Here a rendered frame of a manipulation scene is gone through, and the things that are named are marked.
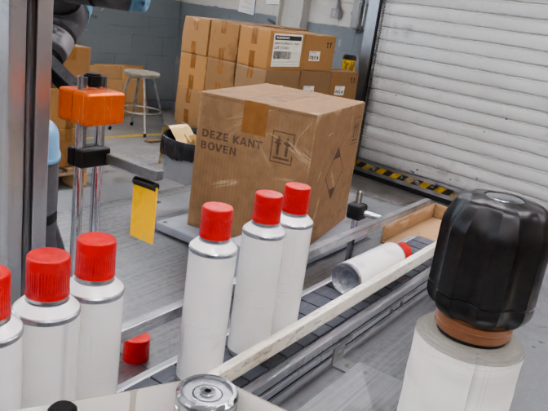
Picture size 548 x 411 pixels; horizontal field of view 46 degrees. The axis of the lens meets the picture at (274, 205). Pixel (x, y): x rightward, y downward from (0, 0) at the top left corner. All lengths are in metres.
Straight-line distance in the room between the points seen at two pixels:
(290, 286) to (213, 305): 0.15
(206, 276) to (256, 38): 3.67
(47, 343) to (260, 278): 0.30
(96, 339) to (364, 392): 0.34
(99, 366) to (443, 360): 0.29
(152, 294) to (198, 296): 0.37
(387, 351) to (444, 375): 0.48
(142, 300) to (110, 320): 0.46
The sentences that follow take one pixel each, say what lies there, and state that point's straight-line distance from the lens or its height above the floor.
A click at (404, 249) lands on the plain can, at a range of 1.15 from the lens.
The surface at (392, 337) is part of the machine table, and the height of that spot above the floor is 0.83.
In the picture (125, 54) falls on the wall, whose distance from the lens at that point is 7.11.
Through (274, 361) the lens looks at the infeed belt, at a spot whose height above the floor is 0.88.
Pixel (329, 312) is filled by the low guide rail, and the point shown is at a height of 0.91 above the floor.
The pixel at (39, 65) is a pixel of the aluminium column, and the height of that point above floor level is 1.21.
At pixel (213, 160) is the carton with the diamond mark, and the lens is 1.24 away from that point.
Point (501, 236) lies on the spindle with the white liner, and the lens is 0.47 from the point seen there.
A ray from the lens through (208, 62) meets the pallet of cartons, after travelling 4.60.
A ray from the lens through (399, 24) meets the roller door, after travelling 5.42.
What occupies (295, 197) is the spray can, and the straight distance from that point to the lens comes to 0.78.
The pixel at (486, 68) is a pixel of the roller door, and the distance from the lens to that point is 5.04.
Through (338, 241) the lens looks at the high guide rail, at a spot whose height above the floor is 0.96.
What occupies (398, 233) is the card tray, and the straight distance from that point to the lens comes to 1.50.
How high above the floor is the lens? 1.29
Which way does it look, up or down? 17 degrees down
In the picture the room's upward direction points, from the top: 8 degrees clockwise
